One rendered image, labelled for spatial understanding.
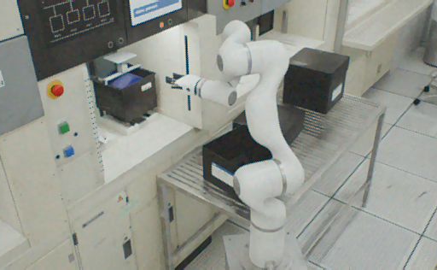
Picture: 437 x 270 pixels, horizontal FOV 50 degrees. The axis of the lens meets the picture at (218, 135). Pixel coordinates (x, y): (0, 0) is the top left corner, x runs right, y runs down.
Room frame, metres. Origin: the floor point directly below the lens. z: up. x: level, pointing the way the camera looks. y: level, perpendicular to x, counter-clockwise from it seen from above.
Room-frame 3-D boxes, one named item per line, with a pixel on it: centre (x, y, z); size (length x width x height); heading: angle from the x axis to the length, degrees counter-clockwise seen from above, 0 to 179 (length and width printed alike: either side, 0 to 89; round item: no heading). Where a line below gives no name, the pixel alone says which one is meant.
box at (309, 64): (2.47, -0.56, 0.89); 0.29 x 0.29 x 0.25; 56
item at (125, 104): (2.04, 0.45, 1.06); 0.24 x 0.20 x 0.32; 143
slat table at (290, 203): (2.06, -0.35, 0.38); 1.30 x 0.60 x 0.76; 143
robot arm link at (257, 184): (1.21, -0.14, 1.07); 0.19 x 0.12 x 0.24; 109
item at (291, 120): (2.10, -0.26, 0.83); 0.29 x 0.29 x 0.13; 59
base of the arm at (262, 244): (1.22, -0.17, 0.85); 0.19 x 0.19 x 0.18
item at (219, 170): (1.71, -0.12, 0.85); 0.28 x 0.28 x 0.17; 45
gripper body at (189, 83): (1.79, 0.11, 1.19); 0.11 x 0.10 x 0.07; 53
